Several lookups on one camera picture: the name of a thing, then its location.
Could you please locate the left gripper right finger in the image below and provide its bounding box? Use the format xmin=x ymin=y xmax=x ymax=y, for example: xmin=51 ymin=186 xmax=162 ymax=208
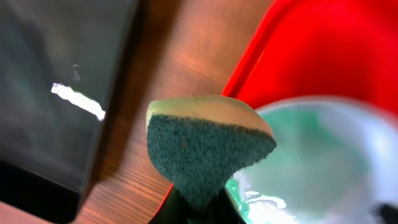
xmin=211 ymin=187 xmax=246 ymax=224

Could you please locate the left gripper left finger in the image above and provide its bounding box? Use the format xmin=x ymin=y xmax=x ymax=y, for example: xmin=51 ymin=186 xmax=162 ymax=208
xmin=149 ymin=184 xmax=190 ymax=224

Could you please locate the green yellow sponge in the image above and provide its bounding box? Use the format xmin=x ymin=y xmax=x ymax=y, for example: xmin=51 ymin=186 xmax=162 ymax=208
xmin=146 ymin=95 xmax=277 ymax=213

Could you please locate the white plate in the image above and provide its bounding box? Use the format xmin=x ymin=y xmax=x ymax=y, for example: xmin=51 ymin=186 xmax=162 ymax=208
xmin=226 ymin=97 xmax=397 ymax=223

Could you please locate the black rectangular water tray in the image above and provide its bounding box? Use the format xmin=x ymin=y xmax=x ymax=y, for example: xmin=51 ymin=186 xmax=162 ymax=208
xmin=1 ymin=0 xmax=141 ymax=223

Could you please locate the red plastic tray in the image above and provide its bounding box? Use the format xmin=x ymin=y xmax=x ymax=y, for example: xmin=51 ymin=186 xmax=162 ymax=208
xmin=155 ymin=0 xmax=398 ymax=218

